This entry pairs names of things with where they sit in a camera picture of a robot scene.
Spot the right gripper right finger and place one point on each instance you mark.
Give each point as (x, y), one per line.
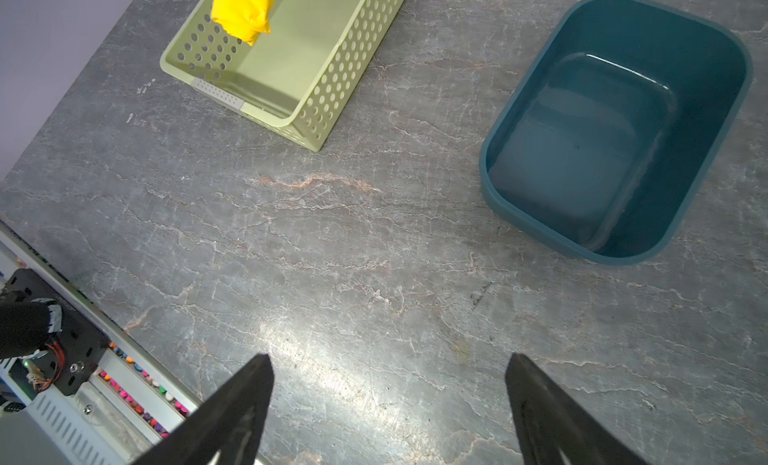
(551, 427)

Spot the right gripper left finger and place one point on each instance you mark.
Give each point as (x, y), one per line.
(227, 428)

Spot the yellow paper napkin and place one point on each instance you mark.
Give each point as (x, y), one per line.
(245, 20)

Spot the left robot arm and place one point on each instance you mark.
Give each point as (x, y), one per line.
(26, 327)

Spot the teal plastic tray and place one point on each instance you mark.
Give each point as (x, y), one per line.
(610, 134)

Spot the green plastic basket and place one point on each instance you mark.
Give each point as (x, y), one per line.
(294, 81)

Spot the white vented cable duct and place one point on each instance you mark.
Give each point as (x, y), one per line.
(69, 431)

